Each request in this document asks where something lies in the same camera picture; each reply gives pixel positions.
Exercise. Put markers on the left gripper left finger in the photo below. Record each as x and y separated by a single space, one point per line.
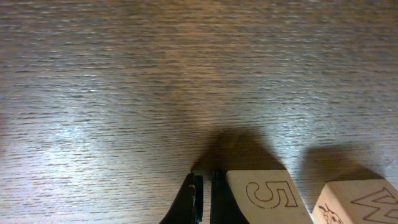
187 207

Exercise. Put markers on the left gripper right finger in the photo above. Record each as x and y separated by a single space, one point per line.
224 207

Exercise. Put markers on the green R letter block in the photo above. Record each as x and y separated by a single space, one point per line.
268 196

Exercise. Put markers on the yellow S block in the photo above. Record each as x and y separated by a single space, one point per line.
372 201

